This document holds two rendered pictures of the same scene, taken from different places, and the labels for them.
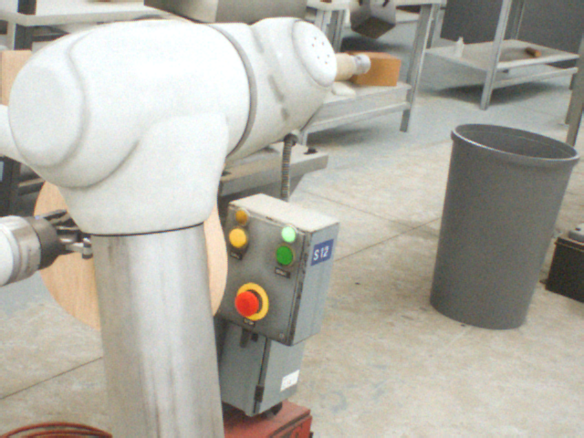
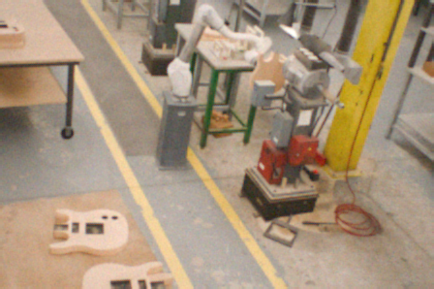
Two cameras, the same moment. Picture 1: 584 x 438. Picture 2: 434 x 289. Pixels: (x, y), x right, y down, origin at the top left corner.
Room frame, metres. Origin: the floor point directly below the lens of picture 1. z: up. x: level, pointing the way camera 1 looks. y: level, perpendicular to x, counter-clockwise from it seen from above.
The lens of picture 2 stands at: (3.90, -4.06, 3.06)
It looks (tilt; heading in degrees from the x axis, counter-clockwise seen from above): 30 degrees down; 121
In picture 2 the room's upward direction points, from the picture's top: 11 degrees clockwise
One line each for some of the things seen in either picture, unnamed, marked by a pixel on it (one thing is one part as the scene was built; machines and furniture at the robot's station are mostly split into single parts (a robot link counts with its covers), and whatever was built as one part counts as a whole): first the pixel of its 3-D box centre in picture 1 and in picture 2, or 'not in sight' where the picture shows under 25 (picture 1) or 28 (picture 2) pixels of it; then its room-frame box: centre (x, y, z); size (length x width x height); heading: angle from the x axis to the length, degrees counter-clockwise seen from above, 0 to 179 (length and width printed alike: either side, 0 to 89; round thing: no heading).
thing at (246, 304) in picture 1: (250, 302); not in sight; (1.74, 0.05, 0.97); 0.04 x 0.04 x 0.04; 61
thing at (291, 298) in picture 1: (281, 271); (267, 100); (1.87, 0.01, 0.99); 0.24 x 0.21 x 0.26; 151
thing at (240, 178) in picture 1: (226, 154); (305, 94); (2.12, 0.14, 1.11); 0.36 x 0.24 x 0.04; 151
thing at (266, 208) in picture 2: not in sight; (278, 191); (2.12, 0.14, 0.12); 0.61 x 0.51 x 0.25; 61
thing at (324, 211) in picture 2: not in sight; (294, 186); (2.12, 0.49, 0.02); 1.46 x 1.45 x 0.04; 151
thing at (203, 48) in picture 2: not in sight; (222, 87); (0.97, 0.70, 0.55); 0.62 x 0.58 x 0.76; 151
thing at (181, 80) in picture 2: not in sight; (182, 80); (1.05, -0.11, 0.87); 0.18 x 0.16 x 0.22; 144
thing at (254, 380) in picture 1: (279, 266); (284, 114); (2.04, 0.01, 0.93); 0.15 x 0.10 x 0.55; 151
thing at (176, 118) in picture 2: not in sight; (174, 131); (1.05, -0.12, 0.35); 0.28 x 0.28 x 0.70; 53
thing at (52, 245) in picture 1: (44, 241); not in sight; (1.54, 0.34, 1.10); 0.09 x 0.08 x 0.07; 151
